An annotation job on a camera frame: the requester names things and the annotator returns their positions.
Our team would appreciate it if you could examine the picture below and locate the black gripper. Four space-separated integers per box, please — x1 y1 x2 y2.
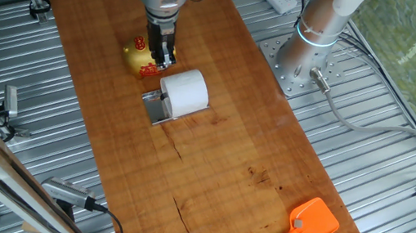
141 18 184 72

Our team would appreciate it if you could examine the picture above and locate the white paper roll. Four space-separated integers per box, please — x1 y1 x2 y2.
154 64 215 124

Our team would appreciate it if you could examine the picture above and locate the mirror steel roll holder shelf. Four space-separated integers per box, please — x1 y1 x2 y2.
136 87 212 133

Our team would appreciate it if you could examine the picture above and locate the golden piggy bank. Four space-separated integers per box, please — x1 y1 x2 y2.
119 32 179 85

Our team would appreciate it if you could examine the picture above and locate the wooden board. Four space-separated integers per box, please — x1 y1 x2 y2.
12 0 416 233

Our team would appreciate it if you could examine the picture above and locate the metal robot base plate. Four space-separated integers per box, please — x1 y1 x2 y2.
251 29 352 106

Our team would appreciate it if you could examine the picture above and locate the small silver camera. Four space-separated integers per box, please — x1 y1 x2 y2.
0 84 22 120

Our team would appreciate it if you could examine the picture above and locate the ridged silver camera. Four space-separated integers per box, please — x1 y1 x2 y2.
38 175 100 213

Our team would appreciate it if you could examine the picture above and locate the grey cable with metal connector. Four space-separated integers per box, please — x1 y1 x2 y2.
297 65 416 165

